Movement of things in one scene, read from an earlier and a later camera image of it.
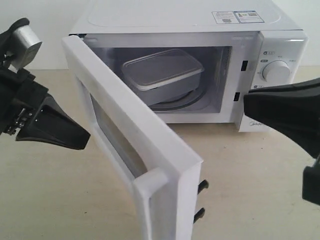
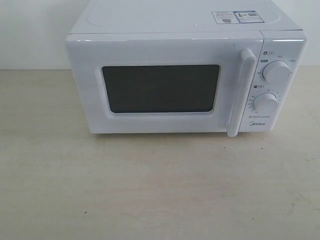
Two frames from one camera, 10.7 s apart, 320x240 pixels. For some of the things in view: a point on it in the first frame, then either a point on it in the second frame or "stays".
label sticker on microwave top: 236,17 stays
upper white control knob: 276,71 stays
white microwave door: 165,179 to 164,82
